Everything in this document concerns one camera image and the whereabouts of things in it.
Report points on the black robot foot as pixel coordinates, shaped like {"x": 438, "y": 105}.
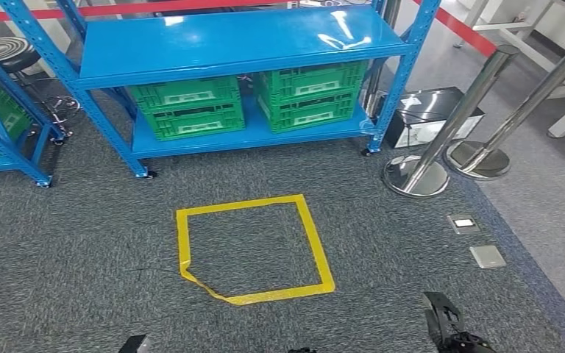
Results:
{"x": 302, "y": 350}

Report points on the black left camera bracket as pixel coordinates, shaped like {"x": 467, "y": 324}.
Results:
{"x": 134, "y": 345}

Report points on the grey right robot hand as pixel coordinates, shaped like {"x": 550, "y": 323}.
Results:
{"x": 441, "y": 312}

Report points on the black floor box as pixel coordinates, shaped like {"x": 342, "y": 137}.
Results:
{"x": 424, "y": 109}

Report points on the small silver floor plate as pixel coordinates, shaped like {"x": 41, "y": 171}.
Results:
{"x": 463, "y": 223}
{"x": 487, "y": 257}

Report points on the red barrier tape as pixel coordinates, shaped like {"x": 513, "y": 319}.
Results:
{"x": 458, "y": 27}

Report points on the silver stanchion post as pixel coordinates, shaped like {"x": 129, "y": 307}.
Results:
{"x": 453, "y": 126}
{"x": 521, "y": 117}

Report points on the blue metal shelf rack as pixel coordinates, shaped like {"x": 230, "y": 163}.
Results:
{"x": 234, "y": 44}
{"x": 0, "y": 122}

